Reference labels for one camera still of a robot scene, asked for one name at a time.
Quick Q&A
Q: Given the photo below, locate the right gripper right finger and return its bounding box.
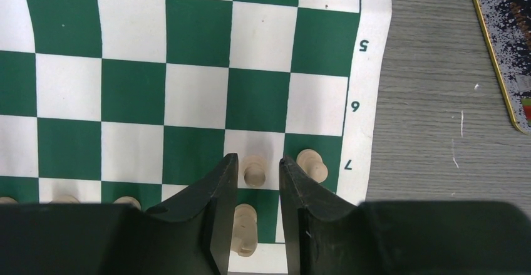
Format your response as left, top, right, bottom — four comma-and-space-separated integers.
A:
279, 156, 530, 274

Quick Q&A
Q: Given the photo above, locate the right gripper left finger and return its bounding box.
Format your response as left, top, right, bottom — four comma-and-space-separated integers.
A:
1, 153, 239, 274

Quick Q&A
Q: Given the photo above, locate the light wooden pawn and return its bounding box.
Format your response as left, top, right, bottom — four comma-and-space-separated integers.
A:
243, 155, 267, 187
296, 149, 329, 183

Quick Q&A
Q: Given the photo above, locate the gold metal tin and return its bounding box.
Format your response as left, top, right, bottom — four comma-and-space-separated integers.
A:
472, 0, 530, 135

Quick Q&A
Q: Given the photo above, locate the green white chess board mat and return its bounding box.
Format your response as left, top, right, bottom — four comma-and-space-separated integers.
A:
1, 0, 392, 274

